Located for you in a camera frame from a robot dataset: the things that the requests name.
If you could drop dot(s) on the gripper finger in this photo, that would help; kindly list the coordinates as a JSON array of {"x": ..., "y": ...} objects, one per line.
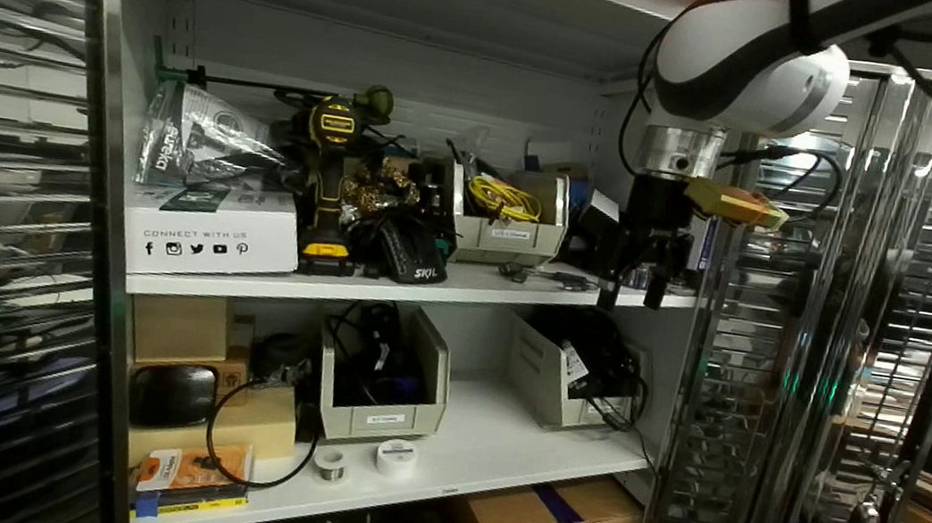
[
  {"x": 611, "y": 282},
  {"x": 658, "y": 278}
]

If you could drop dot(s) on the yellow and black book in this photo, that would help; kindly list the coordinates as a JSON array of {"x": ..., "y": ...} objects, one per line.
[{"x": 191, "y": 504}]

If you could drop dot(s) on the white shelf cabinet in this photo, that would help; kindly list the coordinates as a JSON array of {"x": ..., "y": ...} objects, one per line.
[{"x": 489, "y": 427}]

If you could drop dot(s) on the green goggles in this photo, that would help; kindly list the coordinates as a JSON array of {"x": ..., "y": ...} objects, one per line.
[{"x": 376, "y": 103}]

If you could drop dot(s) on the white tape roll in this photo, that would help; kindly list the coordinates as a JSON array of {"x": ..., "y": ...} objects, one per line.
[{"x": 396, "y": 458}]

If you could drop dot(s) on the flat tan cardboard box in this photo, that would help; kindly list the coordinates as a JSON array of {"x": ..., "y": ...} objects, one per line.
[{"x": 259, "y": 428}]

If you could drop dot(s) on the black and white device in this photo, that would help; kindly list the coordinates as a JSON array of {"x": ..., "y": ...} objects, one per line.
[{"x": 592, "y": 224}]

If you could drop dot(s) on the small brown cardboard box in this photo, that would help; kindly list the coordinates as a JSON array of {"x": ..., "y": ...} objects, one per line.
[{"x": 180, "y": 329}]

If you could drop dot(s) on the black tool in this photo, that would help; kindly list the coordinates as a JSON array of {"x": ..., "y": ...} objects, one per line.
[{"x": 549, "y": 278}]

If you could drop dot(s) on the black rounded pouch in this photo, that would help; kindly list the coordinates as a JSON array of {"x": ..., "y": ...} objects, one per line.
[{"x": 172, "y": 395}]

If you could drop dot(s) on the silver foil bag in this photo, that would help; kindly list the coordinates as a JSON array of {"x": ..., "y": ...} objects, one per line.
[{"x": 195, "y": 131}]

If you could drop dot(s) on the yellow and black drill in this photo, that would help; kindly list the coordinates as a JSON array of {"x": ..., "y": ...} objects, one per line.
[{"x": 326, "y": 180}]

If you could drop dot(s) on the white printed cardboard box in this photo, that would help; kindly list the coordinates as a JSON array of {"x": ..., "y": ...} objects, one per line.
[{"x": 207, "y": 241}]

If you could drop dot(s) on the orange packet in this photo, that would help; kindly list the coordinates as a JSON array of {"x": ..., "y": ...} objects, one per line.
[{"x": 191, "y": 468}]

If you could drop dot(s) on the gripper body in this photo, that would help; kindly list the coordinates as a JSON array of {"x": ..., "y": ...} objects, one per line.
[{"x": 658, "y": 206}]

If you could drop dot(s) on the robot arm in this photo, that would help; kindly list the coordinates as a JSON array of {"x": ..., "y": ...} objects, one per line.
[{"x": 753, "y": 61}]

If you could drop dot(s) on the black battery charger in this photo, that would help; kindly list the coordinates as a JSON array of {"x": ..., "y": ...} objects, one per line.
[{"x": 417, "y": 260}]

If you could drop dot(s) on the cream bin with white tag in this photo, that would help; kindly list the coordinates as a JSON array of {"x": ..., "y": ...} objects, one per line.
[{"x": 540, "y": 379}]

